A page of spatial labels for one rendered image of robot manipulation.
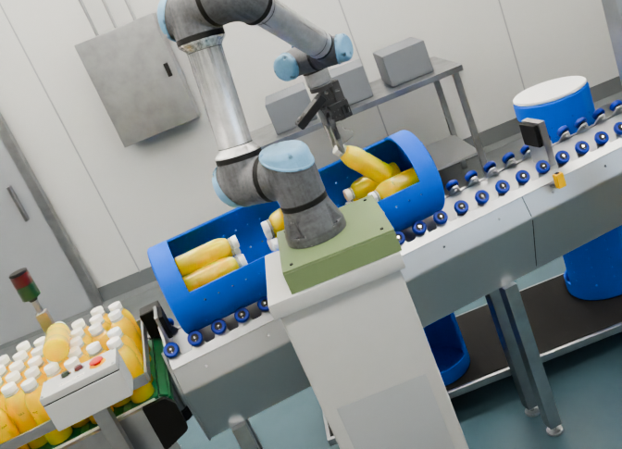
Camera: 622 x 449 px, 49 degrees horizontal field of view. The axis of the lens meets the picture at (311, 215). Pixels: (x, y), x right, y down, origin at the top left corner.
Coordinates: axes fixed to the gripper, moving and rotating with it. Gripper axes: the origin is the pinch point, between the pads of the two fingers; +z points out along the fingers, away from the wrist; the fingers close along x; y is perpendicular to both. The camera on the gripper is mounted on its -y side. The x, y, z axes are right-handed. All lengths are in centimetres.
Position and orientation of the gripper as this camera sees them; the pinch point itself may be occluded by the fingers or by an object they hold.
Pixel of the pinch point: (338, 149)
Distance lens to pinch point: 206.8
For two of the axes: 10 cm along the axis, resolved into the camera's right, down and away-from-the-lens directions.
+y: 8.9, -4.2, 1.5
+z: 3.6, 8.8, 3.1
